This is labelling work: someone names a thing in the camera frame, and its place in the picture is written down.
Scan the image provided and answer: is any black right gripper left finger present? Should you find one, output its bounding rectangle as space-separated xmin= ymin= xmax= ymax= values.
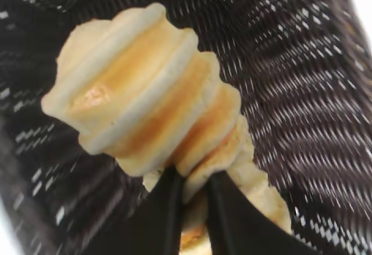
xmin=87 ymin=165 xmax=187 ymax=255

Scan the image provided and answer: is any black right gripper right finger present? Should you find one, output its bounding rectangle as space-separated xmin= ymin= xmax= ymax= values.
xmin=203 ymin=173 xmax=320 ymax=255

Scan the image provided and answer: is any long striped bread loaf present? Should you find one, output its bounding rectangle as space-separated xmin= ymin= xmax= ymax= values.
xmin=40 ymin=2 xmax=293 ymax=255

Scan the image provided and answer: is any dark brown wicker basket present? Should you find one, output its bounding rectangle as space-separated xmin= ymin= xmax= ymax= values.
xmin=0 ymin=0 xmax=372 ymax=255

